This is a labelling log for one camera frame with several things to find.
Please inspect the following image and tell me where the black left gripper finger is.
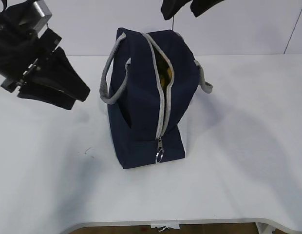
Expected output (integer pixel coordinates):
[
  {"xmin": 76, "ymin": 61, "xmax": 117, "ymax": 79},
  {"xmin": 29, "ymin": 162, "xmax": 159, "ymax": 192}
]
[
  {"xmin": 17, "ymin": 82, "xmax": 76, "ymax": 110},
  {"xmin": 35, "ymin": 46, "xmax": 90, "ymax": 101}
]

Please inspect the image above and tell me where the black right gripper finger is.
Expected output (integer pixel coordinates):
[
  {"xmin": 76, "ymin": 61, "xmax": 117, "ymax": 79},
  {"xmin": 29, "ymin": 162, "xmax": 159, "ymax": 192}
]
[
  {"xmin": 161, "ymin": 0, "xmax": 190, "ymax": 20},
  {"xmin": 190, "ymin": 0, "xmax": 224, "ymax": 18}
]

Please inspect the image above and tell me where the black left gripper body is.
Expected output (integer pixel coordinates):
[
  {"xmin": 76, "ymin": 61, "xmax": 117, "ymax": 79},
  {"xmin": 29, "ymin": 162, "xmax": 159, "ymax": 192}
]
[{"xmin": 0, "ymin": 4, "xmax": 61, "ymax": 93}]

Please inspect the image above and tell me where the yellow banana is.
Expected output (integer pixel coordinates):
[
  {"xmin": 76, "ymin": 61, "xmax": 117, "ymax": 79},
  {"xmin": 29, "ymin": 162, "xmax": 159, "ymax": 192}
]
[{"xmin": 156, "ymin": 53, "xmax": 172, "ymax": 90}]

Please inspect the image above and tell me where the white tape on table edge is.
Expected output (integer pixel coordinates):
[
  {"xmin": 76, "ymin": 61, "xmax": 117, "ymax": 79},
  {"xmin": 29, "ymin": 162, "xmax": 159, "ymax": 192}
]
[{"xmin": 151, "ymin": 224, "xmax": 180, "ymax": 232}]

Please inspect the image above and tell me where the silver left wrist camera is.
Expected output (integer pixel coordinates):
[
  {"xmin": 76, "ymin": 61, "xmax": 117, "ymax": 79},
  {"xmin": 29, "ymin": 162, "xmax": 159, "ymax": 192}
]
[{"xmin": 19, "ymin": 0, "xmax": 52, "ymax": 33}]

